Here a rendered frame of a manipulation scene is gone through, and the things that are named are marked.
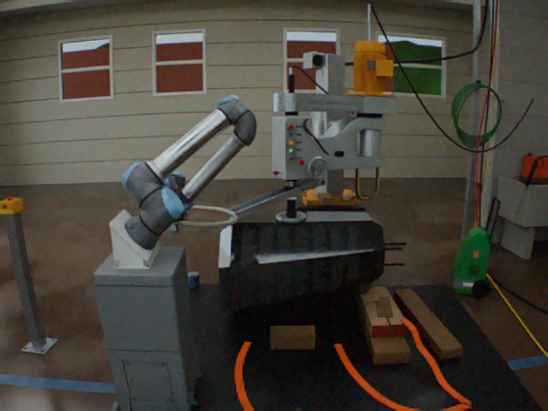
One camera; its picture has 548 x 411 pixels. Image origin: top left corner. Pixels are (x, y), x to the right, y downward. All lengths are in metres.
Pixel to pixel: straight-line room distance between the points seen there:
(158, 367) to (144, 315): 0.31
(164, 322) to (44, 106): 8.54
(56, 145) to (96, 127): 1.12
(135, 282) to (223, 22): 7.67
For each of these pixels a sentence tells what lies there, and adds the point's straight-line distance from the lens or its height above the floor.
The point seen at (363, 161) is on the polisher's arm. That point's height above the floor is 1.19.
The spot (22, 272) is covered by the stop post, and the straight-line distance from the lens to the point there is 2.92.
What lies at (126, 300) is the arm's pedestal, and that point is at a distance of 2.01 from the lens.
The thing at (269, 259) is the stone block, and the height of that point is 0.60.
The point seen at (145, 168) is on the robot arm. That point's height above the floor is 1.31.
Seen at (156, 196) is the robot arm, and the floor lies 1.18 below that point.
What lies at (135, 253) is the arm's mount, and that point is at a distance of 1.97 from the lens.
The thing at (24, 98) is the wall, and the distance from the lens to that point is 10.42.
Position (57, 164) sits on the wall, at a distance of 10.11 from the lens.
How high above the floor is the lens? 1.59
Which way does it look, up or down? 14 degrees down
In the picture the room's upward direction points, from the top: straight up
